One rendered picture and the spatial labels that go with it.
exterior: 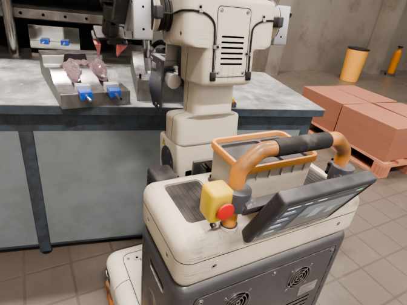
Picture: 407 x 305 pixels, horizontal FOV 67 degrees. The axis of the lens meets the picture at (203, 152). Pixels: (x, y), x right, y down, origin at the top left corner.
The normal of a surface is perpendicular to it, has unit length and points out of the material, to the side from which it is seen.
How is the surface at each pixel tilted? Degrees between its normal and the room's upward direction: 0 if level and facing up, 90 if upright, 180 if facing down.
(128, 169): 90
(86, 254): 0
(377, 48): 90
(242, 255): 90
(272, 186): 92
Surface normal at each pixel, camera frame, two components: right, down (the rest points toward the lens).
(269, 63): 0.46, 0.46
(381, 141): -0.90, 0.11
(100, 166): 0.25, 0.47
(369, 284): 0.11, -0.88
